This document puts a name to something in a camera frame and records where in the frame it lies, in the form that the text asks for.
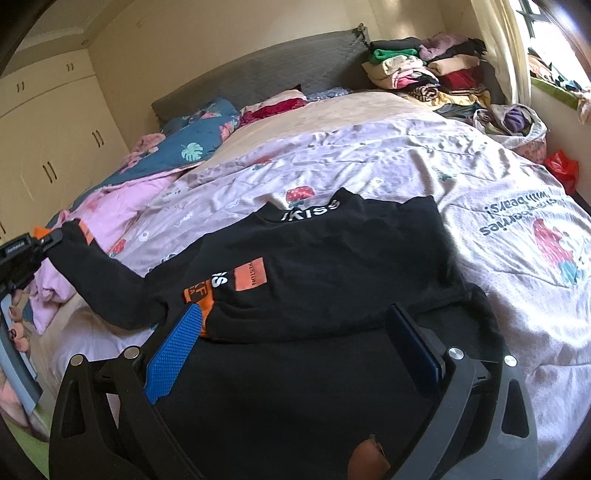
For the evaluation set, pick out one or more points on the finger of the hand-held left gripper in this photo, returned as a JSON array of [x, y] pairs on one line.
[[48, 242]]

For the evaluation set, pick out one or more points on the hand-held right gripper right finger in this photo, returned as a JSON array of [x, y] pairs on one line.
[[415, 355]]

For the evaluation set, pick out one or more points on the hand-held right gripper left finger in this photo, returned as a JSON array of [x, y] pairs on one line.
[[175, 350]]

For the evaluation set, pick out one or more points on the black sweatshirt with orange patches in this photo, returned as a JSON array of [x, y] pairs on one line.
[[323, 277]]

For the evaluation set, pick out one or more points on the white bag of clothes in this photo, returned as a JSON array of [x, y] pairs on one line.
[[512, 124]]

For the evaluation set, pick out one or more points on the pile of folded clothes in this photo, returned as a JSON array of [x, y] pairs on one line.
[[429, 74]]

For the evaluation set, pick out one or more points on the person's left hand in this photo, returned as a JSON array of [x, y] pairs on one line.
[[16, 330]]

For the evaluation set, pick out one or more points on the person's right hand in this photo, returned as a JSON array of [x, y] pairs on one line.
[[367, 459]]

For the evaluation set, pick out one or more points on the plain pink blanket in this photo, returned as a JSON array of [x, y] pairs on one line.
[[115, 203]]

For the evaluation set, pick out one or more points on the cream wardrobe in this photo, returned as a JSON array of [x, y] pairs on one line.
[[51, 129]]

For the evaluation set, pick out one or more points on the blue leaf printed quilt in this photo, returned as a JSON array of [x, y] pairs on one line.
[[194, 134]]

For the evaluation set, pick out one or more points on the pink strawberry printed duvet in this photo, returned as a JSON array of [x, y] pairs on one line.
[[369, 157]]

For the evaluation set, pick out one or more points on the red plastic bag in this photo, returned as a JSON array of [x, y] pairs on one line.
[[561, 168]]

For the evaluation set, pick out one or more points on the red cloth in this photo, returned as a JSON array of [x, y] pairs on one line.
[[272, 108]]

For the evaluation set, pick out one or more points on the beige blanket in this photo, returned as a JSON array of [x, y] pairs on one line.
[[300, 120]]

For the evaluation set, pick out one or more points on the grey padded headboard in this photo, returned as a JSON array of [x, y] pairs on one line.
[[258, 74]]

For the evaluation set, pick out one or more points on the clutter on window sill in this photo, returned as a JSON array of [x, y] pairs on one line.
[[563, 85]]

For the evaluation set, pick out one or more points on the cream curtain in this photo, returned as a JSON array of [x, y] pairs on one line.
[[503, 50]]

